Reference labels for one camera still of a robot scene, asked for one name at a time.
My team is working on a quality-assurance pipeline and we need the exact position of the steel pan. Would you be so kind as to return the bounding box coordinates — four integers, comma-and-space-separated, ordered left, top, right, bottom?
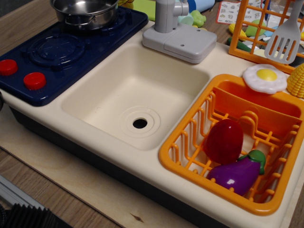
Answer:
50, 0, 118, 30

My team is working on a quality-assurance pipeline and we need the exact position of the red toy pepper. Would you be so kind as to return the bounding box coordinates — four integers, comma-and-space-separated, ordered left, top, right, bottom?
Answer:
203, 119, 244, 164

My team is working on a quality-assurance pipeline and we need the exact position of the cream toy sink unit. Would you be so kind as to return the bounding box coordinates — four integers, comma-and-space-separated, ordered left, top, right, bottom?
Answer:
2, 30, 304, 228

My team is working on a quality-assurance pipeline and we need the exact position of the grey toy faucet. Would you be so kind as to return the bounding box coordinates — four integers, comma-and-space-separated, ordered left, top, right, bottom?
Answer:
142, 0, 217, 64

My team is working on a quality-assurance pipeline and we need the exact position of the orange dish drainer basket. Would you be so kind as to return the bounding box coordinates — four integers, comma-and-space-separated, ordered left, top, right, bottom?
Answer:
159, 74, 304, 216

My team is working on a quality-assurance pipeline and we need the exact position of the green toy vegetable piece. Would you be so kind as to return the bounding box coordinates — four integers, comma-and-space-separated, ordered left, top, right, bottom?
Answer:
190, 10, 207, 28

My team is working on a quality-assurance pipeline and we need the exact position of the purple toy eggplant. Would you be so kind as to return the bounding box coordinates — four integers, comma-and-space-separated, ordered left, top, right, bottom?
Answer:
207, 150, 266, 196

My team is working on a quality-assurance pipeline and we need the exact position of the orange utensil rack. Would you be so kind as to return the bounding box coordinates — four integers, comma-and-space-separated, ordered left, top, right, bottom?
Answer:
228, 0, 304, 74

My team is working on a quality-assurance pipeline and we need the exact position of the navy blue toy stove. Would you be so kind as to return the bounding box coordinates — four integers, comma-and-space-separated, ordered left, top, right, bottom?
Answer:
0, 7, 149, 106

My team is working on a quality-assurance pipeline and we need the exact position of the blue cup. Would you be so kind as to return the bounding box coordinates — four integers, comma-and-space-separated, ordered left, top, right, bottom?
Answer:
187, 0, 215, 13

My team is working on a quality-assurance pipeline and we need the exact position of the toy fried egg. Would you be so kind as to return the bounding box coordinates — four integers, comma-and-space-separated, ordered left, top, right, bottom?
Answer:
242, 64, 287, 95

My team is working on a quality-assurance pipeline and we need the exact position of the red stove knob right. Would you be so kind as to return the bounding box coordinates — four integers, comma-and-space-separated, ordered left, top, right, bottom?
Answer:
23, 72, 47, 90

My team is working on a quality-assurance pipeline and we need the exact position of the red stove knob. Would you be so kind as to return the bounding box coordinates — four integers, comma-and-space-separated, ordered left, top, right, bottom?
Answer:
0, 59, 18, 76
23, 72, 47, 90

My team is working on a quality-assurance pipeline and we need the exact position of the printed paper card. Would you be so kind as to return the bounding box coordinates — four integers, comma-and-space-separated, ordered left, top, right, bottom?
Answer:
216, 0, 241, 24

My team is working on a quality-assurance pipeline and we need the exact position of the yellow toy corn cob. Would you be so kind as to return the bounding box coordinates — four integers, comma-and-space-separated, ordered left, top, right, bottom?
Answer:
287, 64, 304, 98

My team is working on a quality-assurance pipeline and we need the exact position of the grey toy spatula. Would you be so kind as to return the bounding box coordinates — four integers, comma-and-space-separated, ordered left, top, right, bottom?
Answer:
264, 0, 304, 64

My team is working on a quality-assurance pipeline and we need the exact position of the red stove knob left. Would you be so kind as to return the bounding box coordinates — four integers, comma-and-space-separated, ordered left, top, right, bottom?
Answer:
0, 59, 18, 76

